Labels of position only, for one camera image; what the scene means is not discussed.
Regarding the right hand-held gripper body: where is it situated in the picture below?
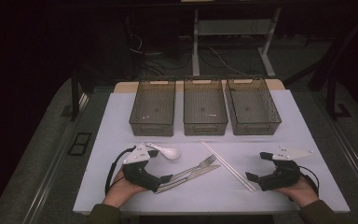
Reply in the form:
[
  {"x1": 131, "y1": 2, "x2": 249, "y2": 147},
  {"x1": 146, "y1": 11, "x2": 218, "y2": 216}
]
[{"x1": 256, "y1": 145, "x2": 314, "y2": 192}]

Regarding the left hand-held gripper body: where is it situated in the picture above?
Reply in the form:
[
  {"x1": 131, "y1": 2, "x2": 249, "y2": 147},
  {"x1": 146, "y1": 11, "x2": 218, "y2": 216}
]
[{"x1": 121, "y1": 142, "x2": 162, "y2": 193}]

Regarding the white ceramic spoon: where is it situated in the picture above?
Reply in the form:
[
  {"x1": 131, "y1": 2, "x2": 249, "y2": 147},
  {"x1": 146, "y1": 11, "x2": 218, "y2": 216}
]
[{"x1": 145, "y1": 142, "x2": 181, "y2": 161}]

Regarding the steel fork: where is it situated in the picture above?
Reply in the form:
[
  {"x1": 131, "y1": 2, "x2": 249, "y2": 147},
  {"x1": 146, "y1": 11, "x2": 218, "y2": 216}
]
[{"x1": 155, "y1": 154, "x2": 217, "y2": 192}]

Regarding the smoky clear plastic bin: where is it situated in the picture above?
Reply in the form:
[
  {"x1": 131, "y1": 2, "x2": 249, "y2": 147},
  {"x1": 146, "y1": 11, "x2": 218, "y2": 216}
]
[
  {"x1": 225, "y1": 77, "x2": 282, "y2": 136},
  {"x1": 183, "y1": 77, "x2": 229, "y2": 136},
  {"x1": 129, "y1": 78, "x2": 176, "y2": 137}
]

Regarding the person's left hand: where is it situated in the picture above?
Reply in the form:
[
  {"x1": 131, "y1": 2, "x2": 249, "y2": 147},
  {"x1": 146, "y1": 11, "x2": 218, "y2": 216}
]
[{"x1": 102, "y1": 167, "x2": 147, "y2": 209}]

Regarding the person's right hand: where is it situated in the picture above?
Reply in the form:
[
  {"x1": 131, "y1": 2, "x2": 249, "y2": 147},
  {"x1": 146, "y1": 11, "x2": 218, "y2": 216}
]
[{"x1": 273, "y1": 175, "x2": 320, "y2": 209}]

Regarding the black metal stand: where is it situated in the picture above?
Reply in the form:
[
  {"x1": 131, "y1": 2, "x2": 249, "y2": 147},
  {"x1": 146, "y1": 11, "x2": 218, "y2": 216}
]
[{"x1": 283, "y1": 6, "x2": 358, "y2": 121}]

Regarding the left hand-held gripper black cable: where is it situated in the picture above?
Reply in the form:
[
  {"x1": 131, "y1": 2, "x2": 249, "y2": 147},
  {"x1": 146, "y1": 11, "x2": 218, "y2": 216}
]
[{"x1": 104, "y1": 146, "x2": 137, "y2": 196}]

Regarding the metal floor rail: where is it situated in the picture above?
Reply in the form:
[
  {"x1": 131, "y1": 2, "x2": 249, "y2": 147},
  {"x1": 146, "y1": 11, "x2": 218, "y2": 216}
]
[
  {"x1": 327, "y1": 118, "x2": 358, "y2": 202},
  {"x1": 21, "y1": 92, "x2": 90, "y2": 224}
]

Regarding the tangle of black floor cables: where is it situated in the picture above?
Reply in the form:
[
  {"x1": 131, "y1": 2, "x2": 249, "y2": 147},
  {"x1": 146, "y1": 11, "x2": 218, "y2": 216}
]
[{"x1": 125, "y1": 15, "x2": 200, "y2": 78}]

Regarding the white floor cable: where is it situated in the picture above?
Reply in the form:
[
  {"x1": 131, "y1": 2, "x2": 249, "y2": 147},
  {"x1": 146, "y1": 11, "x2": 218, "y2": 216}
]
[{"x1": 209, "y1": 46, "x2": 247, "y2": 77}]

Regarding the white metal desk frame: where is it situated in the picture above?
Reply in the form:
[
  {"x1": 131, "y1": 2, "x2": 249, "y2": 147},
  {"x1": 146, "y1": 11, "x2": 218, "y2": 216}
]
[{"x1": 191, "y1": 7, "x2": 282, "y2": 78}]

